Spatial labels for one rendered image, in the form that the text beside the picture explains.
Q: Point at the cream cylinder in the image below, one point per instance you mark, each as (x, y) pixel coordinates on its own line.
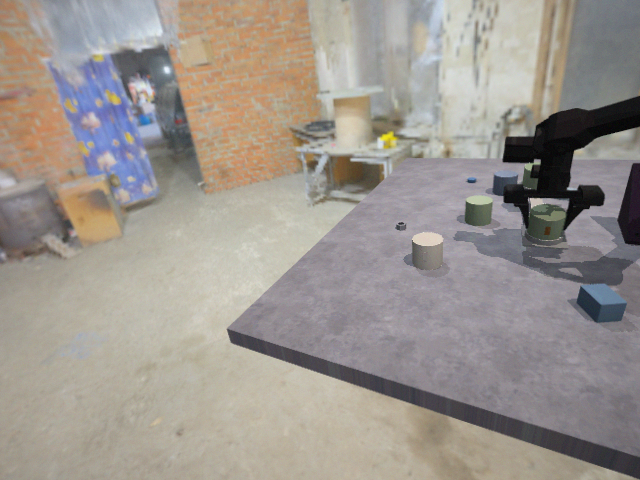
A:
(427, 251)

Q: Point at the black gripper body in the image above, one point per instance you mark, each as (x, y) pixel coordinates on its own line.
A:
(552, 183)

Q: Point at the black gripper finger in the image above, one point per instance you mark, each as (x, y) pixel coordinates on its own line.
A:
(524, 208)
(572, 211)

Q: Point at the white balance beam with square pans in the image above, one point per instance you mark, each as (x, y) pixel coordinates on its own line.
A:
(529, 241)

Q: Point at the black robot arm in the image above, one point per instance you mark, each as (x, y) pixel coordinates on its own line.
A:
(563, 132)

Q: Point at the blue rectangular block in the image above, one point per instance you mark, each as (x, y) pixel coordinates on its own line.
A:
(601, 303)

